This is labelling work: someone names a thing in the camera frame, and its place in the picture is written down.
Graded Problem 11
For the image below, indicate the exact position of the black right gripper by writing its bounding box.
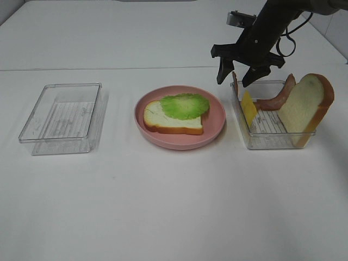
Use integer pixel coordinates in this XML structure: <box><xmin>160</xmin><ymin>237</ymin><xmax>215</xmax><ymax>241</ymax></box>
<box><xmin>210</xmin><ymin>26</ymin><xmax>285</xmax><ymax>88</ymax></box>

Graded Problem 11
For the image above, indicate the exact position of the green lettuce leaf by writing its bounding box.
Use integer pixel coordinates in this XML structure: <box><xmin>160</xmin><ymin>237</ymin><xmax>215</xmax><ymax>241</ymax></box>
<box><xmin>159</xmin><ymin>93</ymin><xmax>210</xmax><ymax>120</ymax></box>

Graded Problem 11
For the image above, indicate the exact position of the bread slice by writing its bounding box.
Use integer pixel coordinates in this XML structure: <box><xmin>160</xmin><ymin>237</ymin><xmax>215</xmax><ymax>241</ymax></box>
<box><xmin>278</xmin><ymin>73</ymin><xmax>334</xmax><ymax>148</ymax></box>
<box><xmin>143</xmin><ymin>101</ymin><xmax>203</xmax><ymax>135</ymax></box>

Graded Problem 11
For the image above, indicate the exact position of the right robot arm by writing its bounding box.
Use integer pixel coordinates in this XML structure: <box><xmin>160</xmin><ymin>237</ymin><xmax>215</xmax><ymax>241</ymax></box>
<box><xmin>210</xmin><ymin>1</ymin><xmax>347</xmax><ymax>87</ymax></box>

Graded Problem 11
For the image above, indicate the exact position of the yellow cheese slice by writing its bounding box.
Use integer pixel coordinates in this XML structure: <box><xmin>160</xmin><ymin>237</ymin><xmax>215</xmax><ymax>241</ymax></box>
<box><xmin>241</xmin><ymin>90</ymin><xmax>257</xmax><ymax>127</ymax></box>

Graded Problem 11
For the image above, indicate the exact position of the right clear plastic container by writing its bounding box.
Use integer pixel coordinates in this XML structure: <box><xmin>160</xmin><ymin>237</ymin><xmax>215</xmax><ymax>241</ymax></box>
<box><xmin>231</xmin><ymin>80</ymin><xmax>316</xmax><ymax>150</ymax></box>

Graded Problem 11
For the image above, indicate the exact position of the clear plastic container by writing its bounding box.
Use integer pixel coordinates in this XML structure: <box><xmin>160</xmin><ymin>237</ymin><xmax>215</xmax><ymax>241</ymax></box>
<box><xmin>18</xmin><ymin>83</ymin><xmax>103</xmax><ymax>156</ymax></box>
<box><xmin>231</xmin><ymin>80</ymin><xmax>316</xmax><ymax>150</ymax></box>

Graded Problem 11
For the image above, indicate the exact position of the curved bacon strip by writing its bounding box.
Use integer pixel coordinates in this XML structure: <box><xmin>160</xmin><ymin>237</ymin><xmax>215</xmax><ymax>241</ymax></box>
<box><xmin>254</xmin><ymin>73</ymin><xmax>296</xmax><ymax>111</ymax></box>

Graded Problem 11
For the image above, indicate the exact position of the pink round plate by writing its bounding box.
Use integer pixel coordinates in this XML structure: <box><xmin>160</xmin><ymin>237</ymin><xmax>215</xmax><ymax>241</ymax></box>
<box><xmin>134</xmin><ymin>85</ymin><xmax>226</xmax><ymax>150</ymax></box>

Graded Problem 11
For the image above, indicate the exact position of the left clear plastic container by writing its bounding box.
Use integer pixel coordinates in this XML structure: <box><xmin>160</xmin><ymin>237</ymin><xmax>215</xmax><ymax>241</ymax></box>
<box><xmin>18</xmin><ymin>83</ymin><xmax>103</xmax><ymax>156</ymax></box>

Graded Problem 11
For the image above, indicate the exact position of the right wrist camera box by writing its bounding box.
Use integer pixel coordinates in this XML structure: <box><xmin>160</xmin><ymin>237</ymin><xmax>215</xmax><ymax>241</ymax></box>
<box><xmin>226</xmin><ymin>10</ymin><xmax>257</xmax><ymax>28</ymax></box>

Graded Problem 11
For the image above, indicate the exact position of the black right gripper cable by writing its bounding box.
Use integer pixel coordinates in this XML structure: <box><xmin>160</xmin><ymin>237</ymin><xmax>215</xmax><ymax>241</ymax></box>
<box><xmin>275</xmin><ymin>9</ymin><xmax>313</xmax><ymax>57</ymax></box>

